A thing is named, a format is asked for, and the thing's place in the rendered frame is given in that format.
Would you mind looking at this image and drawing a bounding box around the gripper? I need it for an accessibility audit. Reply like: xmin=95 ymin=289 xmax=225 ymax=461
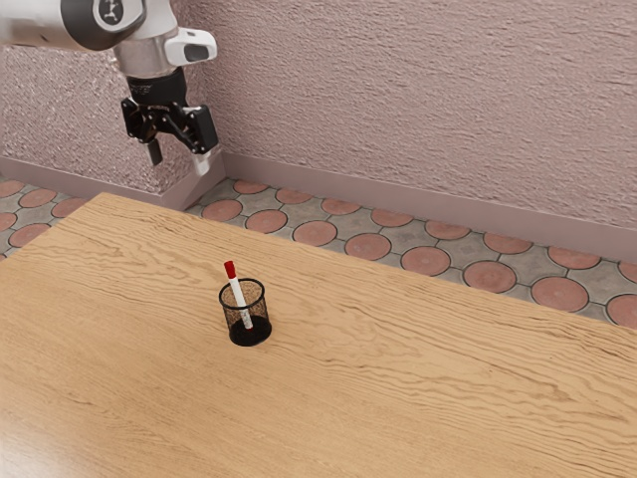
xmin=120 ymin=68 xmax=219 ymax=177

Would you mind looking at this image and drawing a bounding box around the red and white pen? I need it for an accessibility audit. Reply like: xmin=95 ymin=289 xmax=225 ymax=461
xmin=223 ymin=260 xmax=254 ymax=332

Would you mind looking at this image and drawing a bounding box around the black mesh pen holder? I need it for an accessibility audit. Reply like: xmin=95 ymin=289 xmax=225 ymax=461
xmin=218 ymin=278 xmax=274 ymax=349

